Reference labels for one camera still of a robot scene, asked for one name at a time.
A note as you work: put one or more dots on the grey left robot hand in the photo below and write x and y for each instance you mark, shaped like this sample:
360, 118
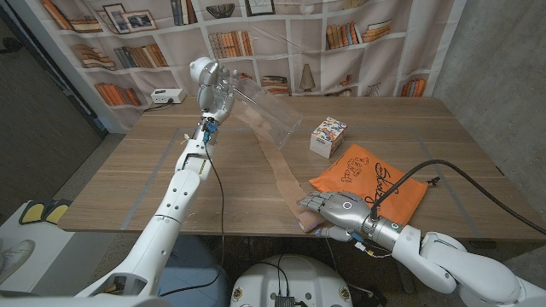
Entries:
215, 98

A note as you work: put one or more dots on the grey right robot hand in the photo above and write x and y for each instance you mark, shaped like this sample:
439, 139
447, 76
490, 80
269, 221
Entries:
345, 211

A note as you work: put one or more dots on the clear plastic jar white lid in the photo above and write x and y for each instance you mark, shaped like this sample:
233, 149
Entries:
197, 67

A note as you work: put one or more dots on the tan adhesive wrap roll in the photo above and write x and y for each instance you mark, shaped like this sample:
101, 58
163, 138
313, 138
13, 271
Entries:
283, 179

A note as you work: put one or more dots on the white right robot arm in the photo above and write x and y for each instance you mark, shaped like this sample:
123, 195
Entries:
469, 268

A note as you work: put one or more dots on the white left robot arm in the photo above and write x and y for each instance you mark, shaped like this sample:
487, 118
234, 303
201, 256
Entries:
170, 213

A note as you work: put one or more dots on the orange cloth with black print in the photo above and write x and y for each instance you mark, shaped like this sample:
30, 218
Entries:
362, 179

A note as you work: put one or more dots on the white power strip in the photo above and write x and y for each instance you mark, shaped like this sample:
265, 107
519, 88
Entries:
166, 96

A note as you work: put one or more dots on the colourful printed cardboard box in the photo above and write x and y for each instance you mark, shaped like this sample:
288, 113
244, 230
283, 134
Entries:
328, 134

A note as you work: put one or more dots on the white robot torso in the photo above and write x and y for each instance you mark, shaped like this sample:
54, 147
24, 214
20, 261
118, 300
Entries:
307, 281

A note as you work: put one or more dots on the dark metal table leg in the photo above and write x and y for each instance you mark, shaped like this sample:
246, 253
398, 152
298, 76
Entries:
405, 277

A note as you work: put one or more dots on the small black clip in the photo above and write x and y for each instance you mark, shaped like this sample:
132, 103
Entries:
433, 181

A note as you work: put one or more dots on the printed bookshelf backdrop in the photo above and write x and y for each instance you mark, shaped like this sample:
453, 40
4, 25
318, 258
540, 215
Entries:
384, 64

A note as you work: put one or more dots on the blue grey base cover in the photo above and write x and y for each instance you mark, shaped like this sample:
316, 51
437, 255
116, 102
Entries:
196, 264

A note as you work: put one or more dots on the yellow black foot pedal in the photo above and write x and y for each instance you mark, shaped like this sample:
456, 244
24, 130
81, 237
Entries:
57, 212
33, 213

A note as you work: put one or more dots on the white floor platform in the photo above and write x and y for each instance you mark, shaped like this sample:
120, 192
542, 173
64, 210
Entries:
55, 256

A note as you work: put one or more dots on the white sneaker of person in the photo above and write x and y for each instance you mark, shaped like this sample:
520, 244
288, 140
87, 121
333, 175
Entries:
17, 258

